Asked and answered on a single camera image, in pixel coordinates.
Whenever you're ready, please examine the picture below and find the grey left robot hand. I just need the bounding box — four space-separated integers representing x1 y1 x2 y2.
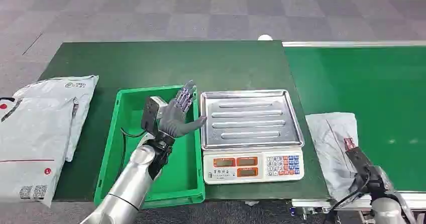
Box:
158 80 207 140

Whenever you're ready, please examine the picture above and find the grey parcel bag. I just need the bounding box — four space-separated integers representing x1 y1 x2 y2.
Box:
305 111 373 203

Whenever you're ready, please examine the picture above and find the dark green table mat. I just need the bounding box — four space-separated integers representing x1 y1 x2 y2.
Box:
39 40 330 202

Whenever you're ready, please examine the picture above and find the green plastic crate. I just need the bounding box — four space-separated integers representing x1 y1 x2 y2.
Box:
93 84 206 210

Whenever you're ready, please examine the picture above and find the white scale with steel tray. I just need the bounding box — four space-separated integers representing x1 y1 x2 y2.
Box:
199 89 305 185

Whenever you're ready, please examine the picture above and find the grey parcel with black logo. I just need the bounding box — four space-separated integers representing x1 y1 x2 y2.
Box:
13 75 99 163

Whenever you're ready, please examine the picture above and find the large grey parcel, red line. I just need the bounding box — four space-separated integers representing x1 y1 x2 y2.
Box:
0 96 79 208

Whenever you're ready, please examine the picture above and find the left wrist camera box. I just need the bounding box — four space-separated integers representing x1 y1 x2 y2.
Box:
141 96 169 135

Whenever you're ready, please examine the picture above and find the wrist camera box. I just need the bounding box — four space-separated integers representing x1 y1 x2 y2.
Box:
344 137 393 190
141 96 169 135

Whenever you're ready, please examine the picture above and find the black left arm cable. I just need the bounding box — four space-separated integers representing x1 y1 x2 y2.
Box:
118 128 149 183

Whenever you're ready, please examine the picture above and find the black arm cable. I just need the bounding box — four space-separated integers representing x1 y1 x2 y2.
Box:
118 128 149 183
328 179 370 224

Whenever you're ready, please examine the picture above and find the aluminium conveyor frame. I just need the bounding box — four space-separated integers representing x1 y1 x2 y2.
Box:
282 41 426 224

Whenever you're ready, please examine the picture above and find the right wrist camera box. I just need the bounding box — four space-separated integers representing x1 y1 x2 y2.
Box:
344 137 393 190

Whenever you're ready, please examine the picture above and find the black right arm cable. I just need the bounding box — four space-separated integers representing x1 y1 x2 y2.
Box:
328 179 370 224

